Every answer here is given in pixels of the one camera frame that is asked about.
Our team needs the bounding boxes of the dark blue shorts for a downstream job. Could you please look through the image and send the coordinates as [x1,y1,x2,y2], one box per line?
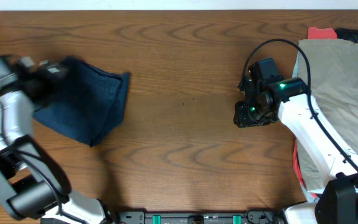
[34,56,131,147]

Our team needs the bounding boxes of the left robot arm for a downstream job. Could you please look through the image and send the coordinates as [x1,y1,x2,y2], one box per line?
[0,55,119,223]

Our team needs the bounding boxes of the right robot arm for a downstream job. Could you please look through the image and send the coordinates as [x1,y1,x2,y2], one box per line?
[234,78,358,223]

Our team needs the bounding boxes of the khaki shorts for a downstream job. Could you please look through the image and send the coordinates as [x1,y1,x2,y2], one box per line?
[295,38,358,192]

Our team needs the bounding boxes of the red garment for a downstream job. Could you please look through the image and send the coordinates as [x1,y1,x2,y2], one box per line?
[307,27,337,39]

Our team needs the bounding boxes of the light blue white garment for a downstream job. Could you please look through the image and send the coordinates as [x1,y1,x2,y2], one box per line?
[291,53,319,202]

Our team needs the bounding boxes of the right black cable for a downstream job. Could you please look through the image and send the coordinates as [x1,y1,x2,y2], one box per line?
[237,38,358,197]

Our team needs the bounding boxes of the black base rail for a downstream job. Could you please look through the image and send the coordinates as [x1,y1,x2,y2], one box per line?
[119,209,286,224]

